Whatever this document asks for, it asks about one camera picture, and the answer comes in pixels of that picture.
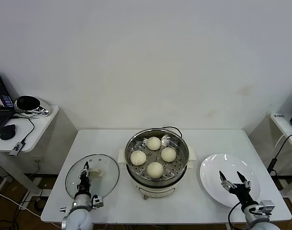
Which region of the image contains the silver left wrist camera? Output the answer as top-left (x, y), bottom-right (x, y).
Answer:
top-left (90, 195), bottom-right (105, 208)

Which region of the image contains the black cooker power cable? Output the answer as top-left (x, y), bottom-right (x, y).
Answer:
top-left (161, 126), bottom-right (184, 139)

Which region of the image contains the round glass pot lid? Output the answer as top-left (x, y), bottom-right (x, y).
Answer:
top-left (65, 154), bottom-right (120, 199)

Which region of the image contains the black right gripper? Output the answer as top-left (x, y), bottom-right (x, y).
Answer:
top-left (219, 170), bottom-right (253, 205)

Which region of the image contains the black power adapter cable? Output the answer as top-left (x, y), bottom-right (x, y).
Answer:
top-left (267, 133), bottom-right (292, 177)

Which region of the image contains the white floor cable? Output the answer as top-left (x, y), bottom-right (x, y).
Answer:
top-left (0, 188), bottom-right (41, 219)

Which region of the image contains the black usb hub cable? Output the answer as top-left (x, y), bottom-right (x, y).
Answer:
top-left (13, 115), bottom-right (36, 144)

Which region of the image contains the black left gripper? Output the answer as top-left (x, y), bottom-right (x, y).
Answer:
top-left (78, 161), bottom-right (92, 196)

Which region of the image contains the small grey usb hub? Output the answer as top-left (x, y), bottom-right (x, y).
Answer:
top-left (8, 141), bottom-right (26, 157)

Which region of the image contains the white side table with laptop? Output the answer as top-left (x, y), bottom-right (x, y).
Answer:
top-left (0, 104), bottom-right (79, 199)

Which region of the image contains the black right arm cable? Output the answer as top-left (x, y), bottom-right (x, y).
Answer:
top-left (227, 201), bottom-right (245, 230)

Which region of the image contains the cream electric cooker base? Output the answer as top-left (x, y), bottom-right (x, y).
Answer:
top-left (118, 155), bottom-right (197, 200)

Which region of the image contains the white hanging cable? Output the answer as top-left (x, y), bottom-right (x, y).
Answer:
top-left (274, 131), bottom-right (292, 154)

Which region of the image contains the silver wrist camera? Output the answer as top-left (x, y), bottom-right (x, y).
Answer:
top-left (256, 200), bottom-right (276, 215)
top-left (90, 195), bottom-right (105, 208)

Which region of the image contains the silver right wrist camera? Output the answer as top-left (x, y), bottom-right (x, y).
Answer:
top-left (256, 200), bottom-right (276, 215)

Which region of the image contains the white steamed baozi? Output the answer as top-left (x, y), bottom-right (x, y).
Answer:
top-left (146, 161), bottom-right (165, 180)
top-left (130, 150), bottom-right (147, 166)
top-left (146, 136), bottom-right (162, 151)
top-left (160, 147), bottom-right (177, 162)

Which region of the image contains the black computer mouse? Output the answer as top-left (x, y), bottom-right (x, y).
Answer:
top-left (0, 123), bottom-right (17, 140)

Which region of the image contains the white round plate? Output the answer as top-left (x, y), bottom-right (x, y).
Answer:
top-left (200, 153), bottom-right (262, 209)

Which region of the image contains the stainless steel steamer basket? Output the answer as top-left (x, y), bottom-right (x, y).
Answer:
top-left (117, 128), bottom-right (197, 187)

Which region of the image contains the black open laptop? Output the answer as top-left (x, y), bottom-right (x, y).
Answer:
top-left (0, 70), bottom-right (16, 139)

